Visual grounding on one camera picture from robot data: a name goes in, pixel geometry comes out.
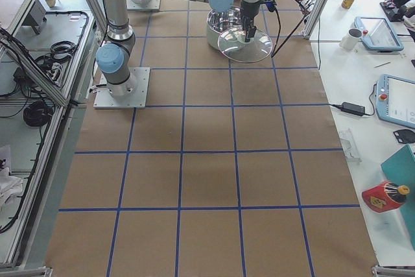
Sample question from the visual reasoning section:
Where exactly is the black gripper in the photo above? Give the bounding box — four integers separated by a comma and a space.
241, 0, 276, 43

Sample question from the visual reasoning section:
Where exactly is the glass pot lid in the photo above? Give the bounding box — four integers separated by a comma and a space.
217, 27, 273, 63

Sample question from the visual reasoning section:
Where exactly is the pale green electric pot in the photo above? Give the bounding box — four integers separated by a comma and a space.
206, 6, 241, 50

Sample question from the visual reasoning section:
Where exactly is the white mug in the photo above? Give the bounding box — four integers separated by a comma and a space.
339, 28, 362, 51

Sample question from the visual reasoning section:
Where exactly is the yellow drink can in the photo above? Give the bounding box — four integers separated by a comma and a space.
341, 0, 355, 10

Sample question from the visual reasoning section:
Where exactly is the black power brick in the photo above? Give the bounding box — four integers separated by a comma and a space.
330, 102, 374, 117

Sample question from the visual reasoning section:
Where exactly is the upper teach pendant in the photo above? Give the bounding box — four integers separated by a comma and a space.
354, 16, 404, 53

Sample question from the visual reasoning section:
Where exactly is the teach pendant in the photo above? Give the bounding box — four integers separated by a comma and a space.
375, 74, 414, 128
354, 16, 404, 53

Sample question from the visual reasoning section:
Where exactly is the clear plastic holder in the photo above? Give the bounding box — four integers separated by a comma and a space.
338, 128, 361, 163

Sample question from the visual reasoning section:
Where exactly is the lower teach pendant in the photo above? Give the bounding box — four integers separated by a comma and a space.
375, 74, 414, 128

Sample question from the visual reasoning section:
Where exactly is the teal box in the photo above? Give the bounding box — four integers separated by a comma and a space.
381, 145, 414, 247

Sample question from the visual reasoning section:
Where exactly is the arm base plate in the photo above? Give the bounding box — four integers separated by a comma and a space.
126, 0, 161, 11
93, 67, 150, 109

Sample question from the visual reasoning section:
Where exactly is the aluminium frame post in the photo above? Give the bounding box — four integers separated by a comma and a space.
303, 0, 344, 41

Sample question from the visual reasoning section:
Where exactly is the coiled black cable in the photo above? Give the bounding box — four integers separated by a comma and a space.
23, 101, 54, 128

